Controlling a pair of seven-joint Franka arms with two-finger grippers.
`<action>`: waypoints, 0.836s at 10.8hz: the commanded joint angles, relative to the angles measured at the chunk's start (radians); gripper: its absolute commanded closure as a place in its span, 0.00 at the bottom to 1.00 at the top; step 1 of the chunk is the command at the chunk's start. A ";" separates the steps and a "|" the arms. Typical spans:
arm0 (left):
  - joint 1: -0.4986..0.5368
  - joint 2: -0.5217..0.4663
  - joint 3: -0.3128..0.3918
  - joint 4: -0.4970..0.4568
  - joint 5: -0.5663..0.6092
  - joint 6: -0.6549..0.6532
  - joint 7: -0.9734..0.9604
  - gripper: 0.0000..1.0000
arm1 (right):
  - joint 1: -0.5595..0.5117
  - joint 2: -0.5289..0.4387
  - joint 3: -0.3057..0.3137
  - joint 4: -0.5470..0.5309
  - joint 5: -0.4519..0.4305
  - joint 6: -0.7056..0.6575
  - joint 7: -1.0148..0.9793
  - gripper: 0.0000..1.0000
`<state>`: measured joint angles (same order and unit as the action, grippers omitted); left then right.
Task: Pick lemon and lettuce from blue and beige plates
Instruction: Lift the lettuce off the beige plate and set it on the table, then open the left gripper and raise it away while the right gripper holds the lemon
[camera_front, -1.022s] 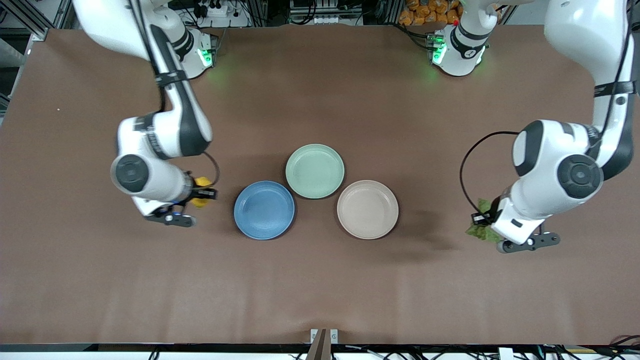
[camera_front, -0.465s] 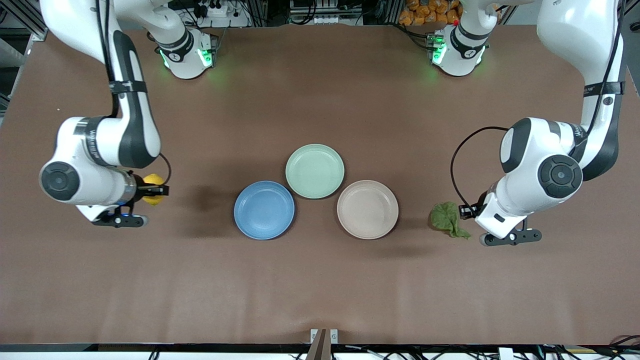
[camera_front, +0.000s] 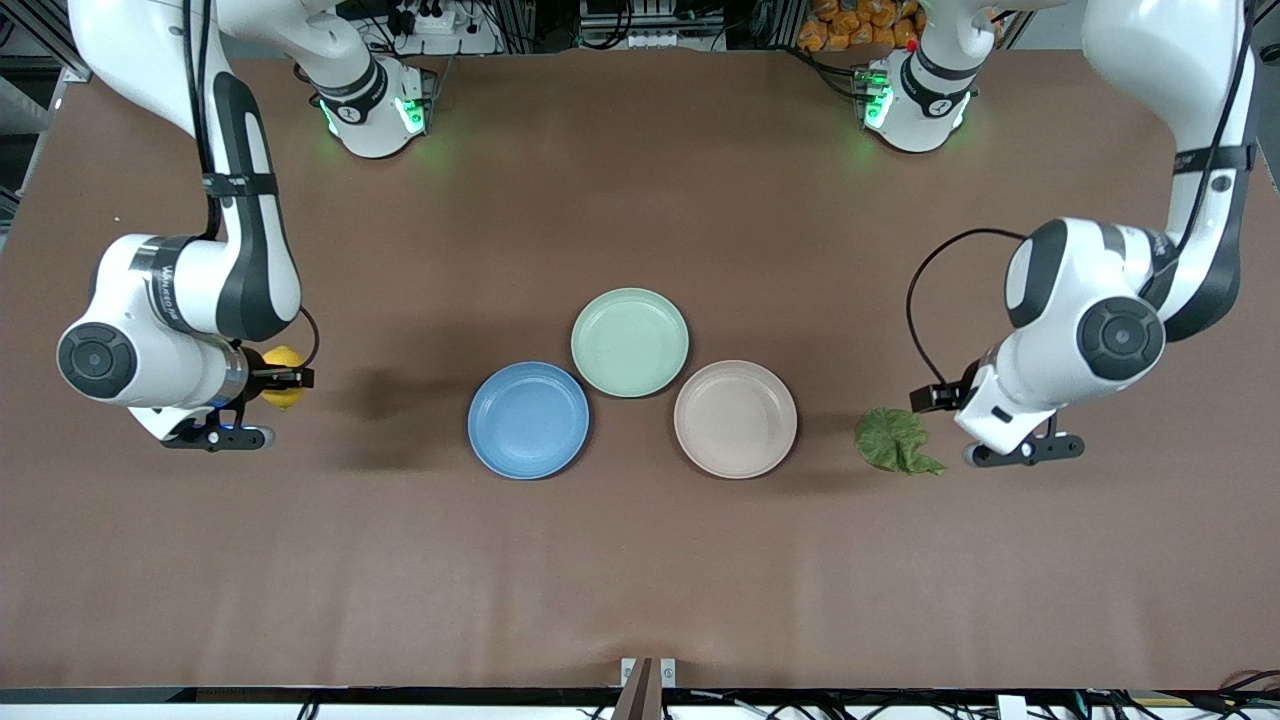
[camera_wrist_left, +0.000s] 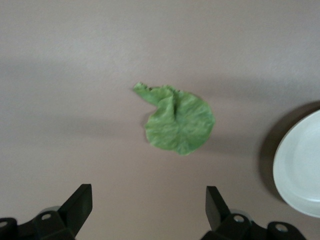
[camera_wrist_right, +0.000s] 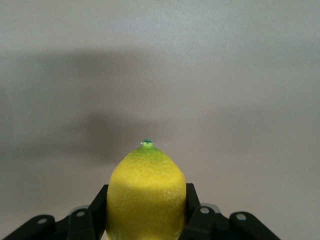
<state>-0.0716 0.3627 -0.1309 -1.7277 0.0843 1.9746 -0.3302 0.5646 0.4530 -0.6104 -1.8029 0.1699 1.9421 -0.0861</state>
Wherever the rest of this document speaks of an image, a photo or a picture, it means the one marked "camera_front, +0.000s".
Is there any yellow lemon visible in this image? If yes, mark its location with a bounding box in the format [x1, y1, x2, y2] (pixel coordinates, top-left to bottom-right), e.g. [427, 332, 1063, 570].
[260, 346, 309, 409]

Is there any green lettuce leaf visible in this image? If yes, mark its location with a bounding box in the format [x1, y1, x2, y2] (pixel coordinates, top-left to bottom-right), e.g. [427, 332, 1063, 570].
[855, 406, 947, 477]

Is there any beige plate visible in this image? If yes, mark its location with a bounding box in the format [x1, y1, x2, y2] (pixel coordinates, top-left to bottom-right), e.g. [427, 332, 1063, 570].
[673, 360, 799, 480]

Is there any blue plate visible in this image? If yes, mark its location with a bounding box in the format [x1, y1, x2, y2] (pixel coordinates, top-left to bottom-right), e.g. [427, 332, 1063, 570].
[467, 361, 591, 481]

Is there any light green plate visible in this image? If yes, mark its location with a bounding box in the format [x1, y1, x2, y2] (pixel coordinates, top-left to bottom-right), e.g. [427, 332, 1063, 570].
[571, 288, 691, 399]

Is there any brown table cover sheet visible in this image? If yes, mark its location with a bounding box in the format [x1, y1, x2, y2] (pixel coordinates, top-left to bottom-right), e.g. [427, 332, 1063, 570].
[0, 50, 1280, 691]

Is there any bag of oranges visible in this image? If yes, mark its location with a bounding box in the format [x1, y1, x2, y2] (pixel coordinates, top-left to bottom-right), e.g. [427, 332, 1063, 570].
[797, 0, 926, 53]

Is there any white power strip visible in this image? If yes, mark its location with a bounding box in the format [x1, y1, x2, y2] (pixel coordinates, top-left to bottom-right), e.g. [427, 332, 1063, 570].
[385, 0, 471, 36]

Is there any grey electrical equipment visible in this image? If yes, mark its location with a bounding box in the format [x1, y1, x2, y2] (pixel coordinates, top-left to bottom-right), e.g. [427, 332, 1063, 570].
[578, 0, 727, 51]

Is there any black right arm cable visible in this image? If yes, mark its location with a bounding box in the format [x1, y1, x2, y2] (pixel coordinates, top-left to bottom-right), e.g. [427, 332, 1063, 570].
[183, 0, 321, 369]

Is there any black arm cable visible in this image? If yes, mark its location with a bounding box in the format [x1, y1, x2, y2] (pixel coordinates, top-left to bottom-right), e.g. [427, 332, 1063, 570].
[183, 0, 321, 369]
[905, 0, 1257, 389]

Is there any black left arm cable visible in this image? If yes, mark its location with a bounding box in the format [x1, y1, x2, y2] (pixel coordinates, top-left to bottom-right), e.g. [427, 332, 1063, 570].
[905, 0, 1257, 389]

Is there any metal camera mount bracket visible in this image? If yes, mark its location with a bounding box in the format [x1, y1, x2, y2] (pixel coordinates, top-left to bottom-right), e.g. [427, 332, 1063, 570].
[612, 657, 678, 720]

